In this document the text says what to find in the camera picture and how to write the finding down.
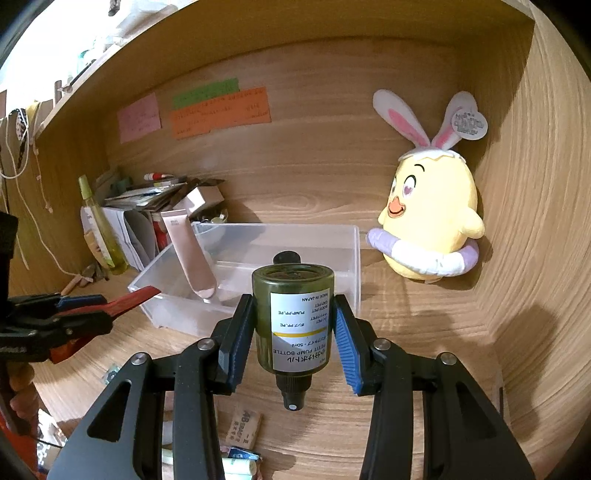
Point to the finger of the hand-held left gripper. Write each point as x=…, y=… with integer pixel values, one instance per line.
x=78, y=301
x=69, y=327

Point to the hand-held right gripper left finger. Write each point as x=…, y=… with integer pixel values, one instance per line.
x=241, y=344

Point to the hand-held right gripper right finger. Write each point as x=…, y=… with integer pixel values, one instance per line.
x=345, y=350

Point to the dark green pump bottle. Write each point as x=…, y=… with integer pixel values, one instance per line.
x=265, y=323

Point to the clear plastic box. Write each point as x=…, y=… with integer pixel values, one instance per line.
x=286, y=244

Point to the person's left hand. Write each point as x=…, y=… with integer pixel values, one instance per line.
x=22, y=397

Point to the small grey-green packet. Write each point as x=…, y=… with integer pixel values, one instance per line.
x=111, y=374

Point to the white paper folders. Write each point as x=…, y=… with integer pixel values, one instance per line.
x=120, y=235

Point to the yellow-green spray bottle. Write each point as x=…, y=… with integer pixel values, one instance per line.
x=99, y=221

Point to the brown paper packet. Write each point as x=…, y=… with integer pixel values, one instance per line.
x=244, y=429

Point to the red carton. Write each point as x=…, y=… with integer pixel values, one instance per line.
x=160, y=237

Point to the pink cosmetic tube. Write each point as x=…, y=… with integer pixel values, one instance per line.
x=184, y=249

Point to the dark green object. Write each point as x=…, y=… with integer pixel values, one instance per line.
x=117, y=187

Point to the white tube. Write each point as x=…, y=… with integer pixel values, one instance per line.
x=239, y=466

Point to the stack of booklets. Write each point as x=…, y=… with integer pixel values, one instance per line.
x=143, y=196

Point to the red and white marker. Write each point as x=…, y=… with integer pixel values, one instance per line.
x=157, y=176

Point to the small white cardboard box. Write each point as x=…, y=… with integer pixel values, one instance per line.
x=205, y=196

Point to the yellow chick plush toy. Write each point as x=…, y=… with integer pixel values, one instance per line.
x=429, y=207

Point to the pink paper note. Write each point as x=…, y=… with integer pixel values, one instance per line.
x=138, y=117

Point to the orange paper note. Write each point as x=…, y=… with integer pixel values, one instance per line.
x=221, y=117

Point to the green paper note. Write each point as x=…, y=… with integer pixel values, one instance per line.
x=205, y=92

